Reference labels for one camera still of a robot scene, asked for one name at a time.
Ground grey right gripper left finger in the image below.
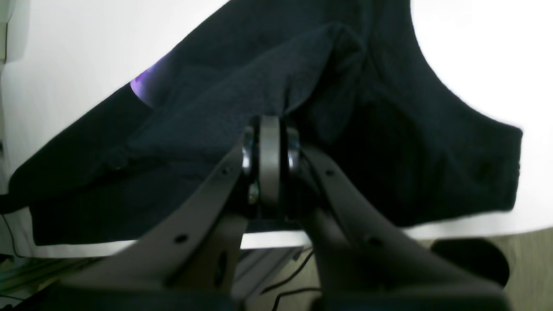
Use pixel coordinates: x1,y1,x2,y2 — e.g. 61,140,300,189
57,125,258,311

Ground black T-shirt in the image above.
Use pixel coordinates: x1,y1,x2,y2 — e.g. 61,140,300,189
1,0,523,246

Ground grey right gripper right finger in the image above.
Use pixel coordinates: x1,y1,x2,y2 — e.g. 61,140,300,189
282,126,510,311

